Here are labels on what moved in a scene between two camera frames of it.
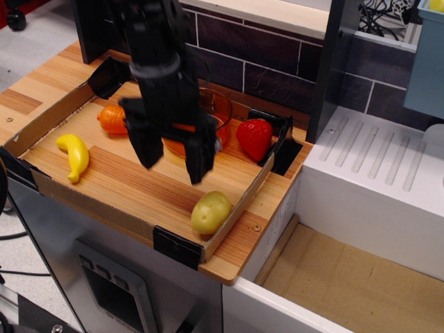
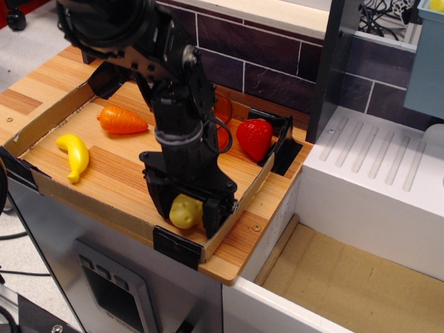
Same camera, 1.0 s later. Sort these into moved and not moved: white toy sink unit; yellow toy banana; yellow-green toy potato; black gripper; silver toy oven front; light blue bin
Moved: yellow-green toy potato; black gripper
Not moved: silver toy oven front; light blue bin; yellow toy banana; white toy sink unit
